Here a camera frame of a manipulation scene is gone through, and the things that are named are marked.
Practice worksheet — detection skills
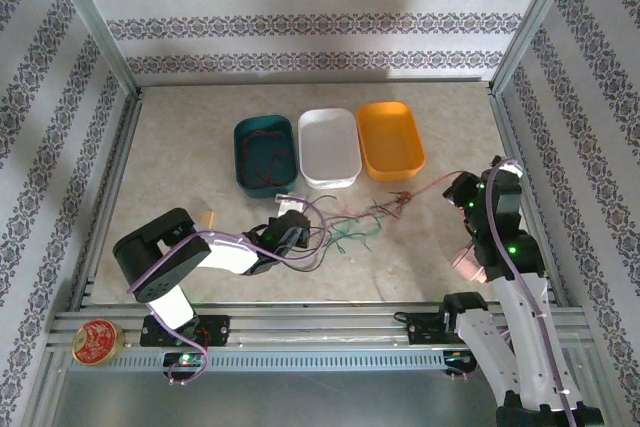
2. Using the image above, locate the green cable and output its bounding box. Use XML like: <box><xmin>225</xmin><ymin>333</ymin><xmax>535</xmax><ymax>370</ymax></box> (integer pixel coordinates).
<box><xmin>332</xmin><ymin>232</ymin><xmax>374</xmax><ymax>256</ymax></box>
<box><xmin>327</xmin><ymin>215</ymin><xmax>386</xmax><ymax>243</ymax></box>

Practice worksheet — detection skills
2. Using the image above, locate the red cable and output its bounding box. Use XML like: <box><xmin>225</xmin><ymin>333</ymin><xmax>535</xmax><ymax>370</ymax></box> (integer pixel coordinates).
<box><xmin>387</xmin><ymin>171</ymin><xmax>456</xmax><ymax>211</ymax></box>
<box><xmin>335</xmin><ymin>199</ymin><xmax>401</xmax><ymax>222</ymax></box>
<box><xmin>235</xmin><ymin>129</ymin><xmax>296</xmax><ymax>188</ymax></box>

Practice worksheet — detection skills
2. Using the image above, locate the pink plastic cup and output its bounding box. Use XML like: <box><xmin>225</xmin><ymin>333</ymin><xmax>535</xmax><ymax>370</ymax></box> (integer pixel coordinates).
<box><xmin>449</xmin><ymin>241</ymin><xmax>489</xmax><ymax>283</ymax></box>

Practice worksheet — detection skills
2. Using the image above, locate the teal plastic bin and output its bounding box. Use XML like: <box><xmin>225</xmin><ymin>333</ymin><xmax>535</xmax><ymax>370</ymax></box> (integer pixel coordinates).
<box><xmin>233</xmin><ymin>114</ymin><xmax>301</xmax><ymax>200</ymax></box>

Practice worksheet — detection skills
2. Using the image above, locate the white plastic bin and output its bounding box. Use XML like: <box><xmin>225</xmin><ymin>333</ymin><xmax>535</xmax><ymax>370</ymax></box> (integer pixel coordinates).
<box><xmin>297</xmin><ymin>106</ymin><xmax>363</xmax><ymax>190</ymax></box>

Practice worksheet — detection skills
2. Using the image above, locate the orange plastic bin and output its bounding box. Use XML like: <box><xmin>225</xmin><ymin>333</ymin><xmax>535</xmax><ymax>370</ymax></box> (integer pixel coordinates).
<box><xmin>356</xmin><ymin>100</ymin><xmax>427</xmax><ymax>183</ymax></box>

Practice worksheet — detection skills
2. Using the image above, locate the small black electronics box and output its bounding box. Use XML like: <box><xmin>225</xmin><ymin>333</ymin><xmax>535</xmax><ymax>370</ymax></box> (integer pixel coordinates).
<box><xmin>159</xmin><ymin>350</ymin><xmax>210</xmax><ymax>373</ymax></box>
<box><xmin>442</xmin><ymin>350</ymin><xmax>476</xmax><ymax>373</ymax></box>

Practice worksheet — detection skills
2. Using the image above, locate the grey metal panel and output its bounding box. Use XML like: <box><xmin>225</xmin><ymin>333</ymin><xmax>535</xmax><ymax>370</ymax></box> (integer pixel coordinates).
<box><xmin>29</xmin><ymin>369</ymin><xmax>506</xmax><ymax>427</ymax></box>

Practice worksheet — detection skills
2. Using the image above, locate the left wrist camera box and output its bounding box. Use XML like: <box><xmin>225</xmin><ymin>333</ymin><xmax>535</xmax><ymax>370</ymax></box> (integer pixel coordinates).
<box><xmin>276</xmin><ymin>193</ymin><xmax>312</xmax><ymax>216</ymax></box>

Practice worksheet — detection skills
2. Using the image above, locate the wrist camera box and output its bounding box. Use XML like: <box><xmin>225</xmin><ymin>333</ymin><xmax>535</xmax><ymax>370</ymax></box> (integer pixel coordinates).
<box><xmin>492</xmin><ymin>156</ymin><xmax>524</xmax><ymax>179</ymax></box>
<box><xmin>276</xmin><ymin>193</ymin><xmax>312</xmax><ymax>216</ymax></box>

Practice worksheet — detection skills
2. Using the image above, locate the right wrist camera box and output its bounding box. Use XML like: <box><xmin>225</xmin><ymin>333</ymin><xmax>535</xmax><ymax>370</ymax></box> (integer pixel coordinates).
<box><xmin>492</xmin><ymin>156</ymin><xmax>524</xmax><ymax>179</ymax></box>

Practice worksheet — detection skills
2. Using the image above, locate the aluminium table side rail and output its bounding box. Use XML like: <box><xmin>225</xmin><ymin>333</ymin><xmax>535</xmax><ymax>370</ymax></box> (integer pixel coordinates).
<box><xmin>69</xmin><ymin>89</ymin><xmax>146</xmax><ymax>308</ymax></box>
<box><xmin>487</xmin><ymin>86</ymin><xmax>571</xmax><ymax>306</ymax></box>

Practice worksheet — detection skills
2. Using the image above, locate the aluminium mounting rail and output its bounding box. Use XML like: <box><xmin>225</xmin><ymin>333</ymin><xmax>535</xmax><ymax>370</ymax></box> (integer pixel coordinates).
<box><xmin>47</xmin><ymin>300</ymin><xmax>589</xmax><ymax>351</ymax></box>

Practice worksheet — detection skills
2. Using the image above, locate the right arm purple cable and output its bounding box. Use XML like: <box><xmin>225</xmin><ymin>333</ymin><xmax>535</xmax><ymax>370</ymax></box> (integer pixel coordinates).
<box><xmin>449</xmin><ymin>159</ymin><xmax>576</xmax><ymax>427</ymax></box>

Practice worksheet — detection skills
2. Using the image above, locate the slotted grey cable duct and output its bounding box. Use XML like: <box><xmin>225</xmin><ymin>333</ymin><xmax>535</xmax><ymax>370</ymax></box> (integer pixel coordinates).
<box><xmin>67</xmin><ymin>349</ymin><xmax>481</xmax><ymax>373</ymax></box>

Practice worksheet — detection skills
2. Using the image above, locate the aluminium frame post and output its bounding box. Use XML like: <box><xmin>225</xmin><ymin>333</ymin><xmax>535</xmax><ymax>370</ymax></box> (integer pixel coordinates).
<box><xmin>487</xmin><ymin>0</ymin><xmax>584</xmax><ymax>96</ymax></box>
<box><xmin>42</xmin><ymin>0</ymin><xmax>144</xmax><ymax>93</ymax></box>

